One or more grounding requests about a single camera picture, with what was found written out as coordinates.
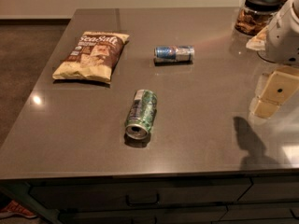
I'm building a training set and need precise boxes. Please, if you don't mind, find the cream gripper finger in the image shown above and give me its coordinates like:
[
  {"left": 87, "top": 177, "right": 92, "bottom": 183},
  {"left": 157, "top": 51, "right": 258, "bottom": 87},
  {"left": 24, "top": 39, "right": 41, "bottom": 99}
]
[{"left": 249, "top": 66, "right": 299, "bottom": 119}]

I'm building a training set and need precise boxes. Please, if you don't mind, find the green soda can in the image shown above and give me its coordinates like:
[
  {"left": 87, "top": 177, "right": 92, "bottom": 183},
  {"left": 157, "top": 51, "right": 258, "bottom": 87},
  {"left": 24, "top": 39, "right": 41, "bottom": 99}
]
[{"left": 125, "top": 90, "right": 157, "bottom": 140}]

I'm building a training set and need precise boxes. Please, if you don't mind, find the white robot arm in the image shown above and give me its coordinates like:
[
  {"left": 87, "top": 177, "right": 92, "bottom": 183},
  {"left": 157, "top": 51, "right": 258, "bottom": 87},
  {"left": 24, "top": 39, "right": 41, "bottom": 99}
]
[{"left": 246, "top": 0, "right": 299, "bottom": 119}]

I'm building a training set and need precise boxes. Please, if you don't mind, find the blue silver can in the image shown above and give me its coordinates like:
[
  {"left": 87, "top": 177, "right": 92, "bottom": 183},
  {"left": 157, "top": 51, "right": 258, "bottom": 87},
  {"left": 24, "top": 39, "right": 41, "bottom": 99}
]
[{"left": 154, "top": 45, "right": 194, "bottom": 63}]

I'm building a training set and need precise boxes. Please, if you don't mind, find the glass jar with black lid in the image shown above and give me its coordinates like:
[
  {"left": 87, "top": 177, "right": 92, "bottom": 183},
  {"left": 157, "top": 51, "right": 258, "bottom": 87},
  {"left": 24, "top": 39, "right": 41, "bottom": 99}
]
[{"left": 235, "top": 0, "right": 280, "bottom": 35}]

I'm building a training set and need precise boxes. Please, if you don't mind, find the right dark cabinet drawer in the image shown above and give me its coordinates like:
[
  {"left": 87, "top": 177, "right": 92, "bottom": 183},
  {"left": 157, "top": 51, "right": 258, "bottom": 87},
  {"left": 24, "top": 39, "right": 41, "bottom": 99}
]
[{"left": 239, "top": 176, "right": 299, "bottom": 202}]

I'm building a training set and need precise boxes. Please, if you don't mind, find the sea salt chips bag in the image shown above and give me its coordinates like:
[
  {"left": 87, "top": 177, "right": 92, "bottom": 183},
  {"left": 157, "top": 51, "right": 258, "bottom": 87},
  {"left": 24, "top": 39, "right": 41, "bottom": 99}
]
[{"left": 52, "top": 31, "right": 129, "bottom": 84}]

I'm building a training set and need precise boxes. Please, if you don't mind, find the orange sneaker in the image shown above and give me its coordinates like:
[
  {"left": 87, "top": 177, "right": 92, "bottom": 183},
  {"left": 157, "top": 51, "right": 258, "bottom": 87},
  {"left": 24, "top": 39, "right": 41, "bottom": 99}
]
[{"left": 0, "top": 201, "right": 36, "bottom": 218}]

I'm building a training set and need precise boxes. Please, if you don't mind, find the dark cabinet drawer with handle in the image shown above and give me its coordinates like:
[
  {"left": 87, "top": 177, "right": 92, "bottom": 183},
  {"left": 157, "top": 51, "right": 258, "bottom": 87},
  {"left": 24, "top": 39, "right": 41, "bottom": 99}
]
[{"left": 30, "top": 178, "right": 251, "bottom": 211}]

